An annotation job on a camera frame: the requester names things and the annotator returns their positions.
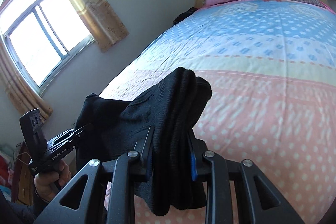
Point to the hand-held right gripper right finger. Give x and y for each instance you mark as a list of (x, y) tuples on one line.
[(193, 166)]

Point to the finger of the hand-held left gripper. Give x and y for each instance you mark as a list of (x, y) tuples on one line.
[(84, 130)]

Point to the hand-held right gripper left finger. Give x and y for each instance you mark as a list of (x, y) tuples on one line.
[(147, 150)]

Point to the black pants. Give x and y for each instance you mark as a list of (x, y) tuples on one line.
[(170, 108)]

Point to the person's left forearm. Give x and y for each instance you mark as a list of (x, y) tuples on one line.
[(26, 211)]

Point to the person's left hand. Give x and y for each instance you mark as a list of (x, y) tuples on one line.
[(47, 184)]

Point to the colourful cloth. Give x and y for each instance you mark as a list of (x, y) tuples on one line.
[(5, 161)]

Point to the wooden cabinet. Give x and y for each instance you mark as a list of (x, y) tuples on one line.
[(22, 182)]

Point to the large sliding window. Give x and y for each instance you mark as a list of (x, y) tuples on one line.
[(31, 43)]

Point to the pink and blue dotted quilt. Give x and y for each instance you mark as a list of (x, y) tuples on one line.
[(262, 82)]

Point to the dark cloth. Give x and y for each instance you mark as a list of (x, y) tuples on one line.
[(183, 15)]

